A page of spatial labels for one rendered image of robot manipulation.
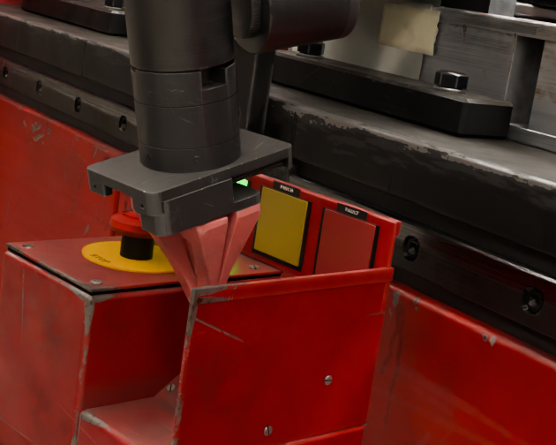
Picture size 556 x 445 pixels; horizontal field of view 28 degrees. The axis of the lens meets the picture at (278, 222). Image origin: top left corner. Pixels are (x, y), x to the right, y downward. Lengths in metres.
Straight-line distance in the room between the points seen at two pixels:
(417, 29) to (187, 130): 0.44
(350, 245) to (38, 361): 0.21
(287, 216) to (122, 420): 0.18
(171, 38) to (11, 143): 0.94
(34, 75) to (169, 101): 0.85
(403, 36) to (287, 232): 0.31
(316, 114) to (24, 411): 0.34
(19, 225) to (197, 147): 0.89
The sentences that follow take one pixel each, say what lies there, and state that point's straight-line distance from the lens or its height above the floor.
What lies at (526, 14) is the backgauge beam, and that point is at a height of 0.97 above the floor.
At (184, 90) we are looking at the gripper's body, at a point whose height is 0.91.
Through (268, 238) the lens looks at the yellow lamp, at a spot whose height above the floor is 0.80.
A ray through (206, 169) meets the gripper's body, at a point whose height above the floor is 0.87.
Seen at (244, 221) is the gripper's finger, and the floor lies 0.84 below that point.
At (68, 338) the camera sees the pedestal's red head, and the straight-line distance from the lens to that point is 0.69.
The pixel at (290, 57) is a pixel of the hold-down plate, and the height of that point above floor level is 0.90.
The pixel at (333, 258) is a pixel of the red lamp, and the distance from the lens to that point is 0.72.
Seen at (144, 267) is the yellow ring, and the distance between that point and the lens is 0.72.
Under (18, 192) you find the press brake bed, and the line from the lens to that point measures 1.48.
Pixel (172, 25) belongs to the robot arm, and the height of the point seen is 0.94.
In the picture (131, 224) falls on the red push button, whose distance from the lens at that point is 0.72.
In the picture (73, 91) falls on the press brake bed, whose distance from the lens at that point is 1.33.
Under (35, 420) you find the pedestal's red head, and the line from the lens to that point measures 0.73.
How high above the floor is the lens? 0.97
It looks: 12 degrees down
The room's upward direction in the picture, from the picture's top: 8 degrees clockwise
